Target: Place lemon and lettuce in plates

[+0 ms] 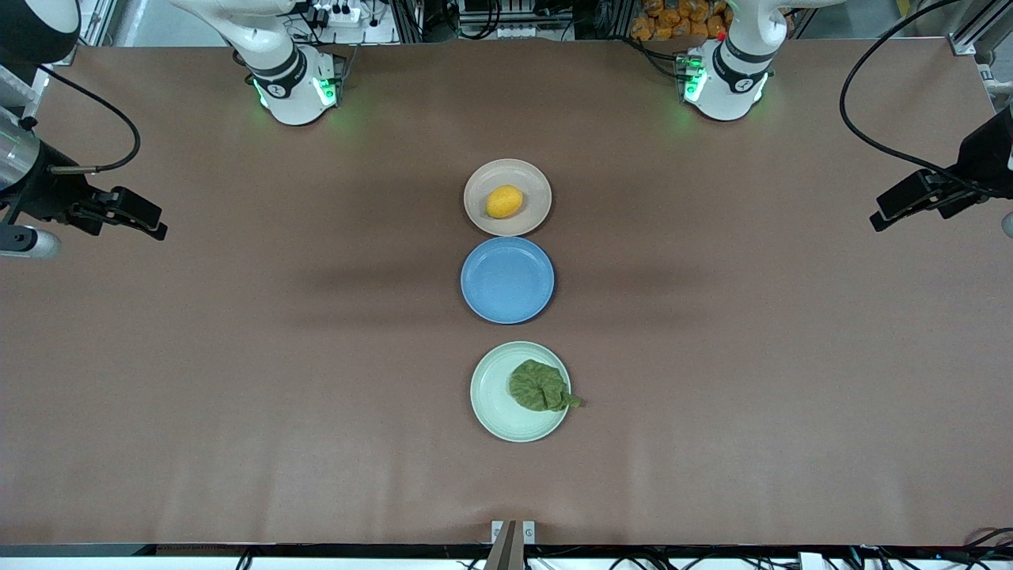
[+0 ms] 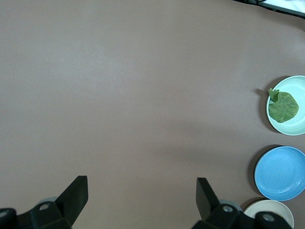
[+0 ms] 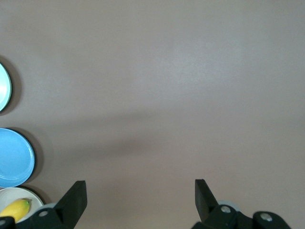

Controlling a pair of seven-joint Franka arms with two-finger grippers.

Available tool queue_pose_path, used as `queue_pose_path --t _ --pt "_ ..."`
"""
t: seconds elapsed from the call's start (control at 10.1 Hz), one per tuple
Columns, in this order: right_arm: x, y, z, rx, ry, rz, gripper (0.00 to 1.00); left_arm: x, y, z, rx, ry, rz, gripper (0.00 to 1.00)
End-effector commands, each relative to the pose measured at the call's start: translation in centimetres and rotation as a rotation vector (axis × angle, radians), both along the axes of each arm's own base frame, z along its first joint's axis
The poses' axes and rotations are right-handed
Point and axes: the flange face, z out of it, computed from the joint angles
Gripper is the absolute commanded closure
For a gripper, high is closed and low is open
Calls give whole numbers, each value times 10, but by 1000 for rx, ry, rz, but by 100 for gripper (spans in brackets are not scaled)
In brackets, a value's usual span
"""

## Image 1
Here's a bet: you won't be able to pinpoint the yellow lemon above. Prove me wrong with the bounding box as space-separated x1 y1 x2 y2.
484 184 526 220

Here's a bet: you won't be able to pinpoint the green lettuce leaf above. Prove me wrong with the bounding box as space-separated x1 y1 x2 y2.
507 358 583 414

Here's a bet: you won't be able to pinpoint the white power strip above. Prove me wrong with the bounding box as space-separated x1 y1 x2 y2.
311 0 374 26

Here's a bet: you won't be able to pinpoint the orange snack bags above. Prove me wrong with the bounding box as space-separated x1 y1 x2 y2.
630 0 730 43

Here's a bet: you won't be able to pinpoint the pale beige plate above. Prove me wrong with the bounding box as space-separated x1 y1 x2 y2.
463 158 553 238

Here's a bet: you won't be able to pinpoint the blue plate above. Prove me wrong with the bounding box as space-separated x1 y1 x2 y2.
460 236 556 325

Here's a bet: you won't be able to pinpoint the pale green plate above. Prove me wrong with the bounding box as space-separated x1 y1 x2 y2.
469 340 572 443

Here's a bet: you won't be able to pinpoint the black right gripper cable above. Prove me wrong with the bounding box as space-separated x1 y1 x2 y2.
32 63 142 175

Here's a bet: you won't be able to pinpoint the white metal frame leg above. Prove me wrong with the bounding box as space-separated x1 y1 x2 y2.
0 62 53 124

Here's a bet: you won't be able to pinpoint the aluminium frame profile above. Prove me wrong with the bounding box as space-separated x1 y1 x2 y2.
950 0 1013 56

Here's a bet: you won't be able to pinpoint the black arm base cable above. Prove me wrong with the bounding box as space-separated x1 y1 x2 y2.
628 35 691 80

